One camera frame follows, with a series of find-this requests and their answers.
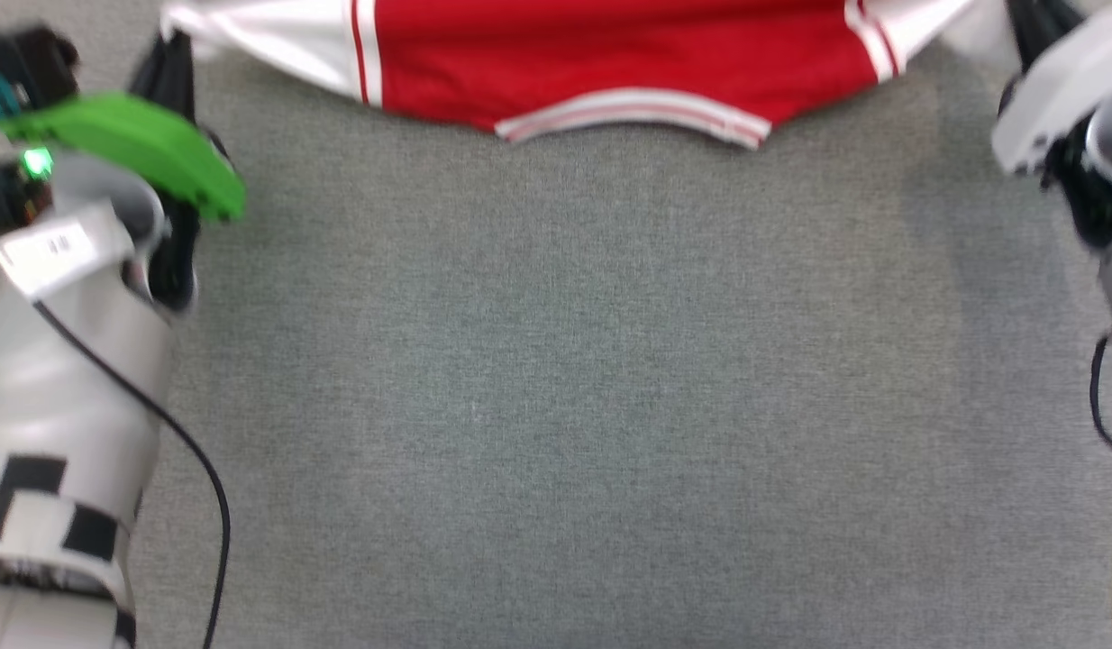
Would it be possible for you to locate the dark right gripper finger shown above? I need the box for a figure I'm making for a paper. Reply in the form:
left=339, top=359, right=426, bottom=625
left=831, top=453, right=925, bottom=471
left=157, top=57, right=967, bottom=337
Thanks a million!
left=1007, top=0, right=1048, bottom=69
left=1045, top=0, right=1087, bottom=44

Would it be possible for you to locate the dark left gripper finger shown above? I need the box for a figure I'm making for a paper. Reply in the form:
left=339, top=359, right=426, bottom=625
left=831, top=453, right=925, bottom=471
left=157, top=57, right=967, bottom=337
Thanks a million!
left=162, top=32, right=198, bottom=123
left=128, top=36, right=167, bottom=102

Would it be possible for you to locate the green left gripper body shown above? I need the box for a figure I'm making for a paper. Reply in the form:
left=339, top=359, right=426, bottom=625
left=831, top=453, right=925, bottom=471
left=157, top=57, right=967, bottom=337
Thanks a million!
left=0, top=90, right=247, bottom=235

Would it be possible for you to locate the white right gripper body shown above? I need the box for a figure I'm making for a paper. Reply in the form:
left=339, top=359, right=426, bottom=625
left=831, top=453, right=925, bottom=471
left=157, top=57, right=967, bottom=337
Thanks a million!
left=989, top=7, right=1112, bottom=178

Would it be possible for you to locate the red and white basketball jersey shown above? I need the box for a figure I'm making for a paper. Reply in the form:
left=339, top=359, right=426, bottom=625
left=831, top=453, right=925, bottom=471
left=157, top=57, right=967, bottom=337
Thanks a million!
left=160, top=0, right=1025, bottom=151

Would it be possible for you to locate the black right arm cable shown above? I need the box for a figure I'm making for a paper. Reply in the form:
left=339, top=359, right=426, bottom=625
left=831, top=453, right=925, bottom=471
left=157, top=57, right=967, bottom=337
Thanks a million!
left=1089, top=332, right=1112, bottom=649

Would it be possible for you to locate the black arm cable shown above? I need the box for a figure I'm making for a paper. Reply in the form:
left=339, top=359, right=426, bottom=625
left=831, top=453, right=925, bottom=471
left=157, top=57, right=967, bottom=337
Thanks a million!
left=32, top=299, right=231, bottom=649
left=1089, top=332, right=1112, bottom=649

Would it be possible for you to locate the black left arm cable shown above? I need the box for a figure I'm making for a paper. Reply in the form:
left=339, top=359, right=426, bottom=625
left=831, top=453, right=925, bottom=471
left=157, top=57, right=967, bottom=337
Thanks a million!
left=32, top=299, right=231, bottom=649

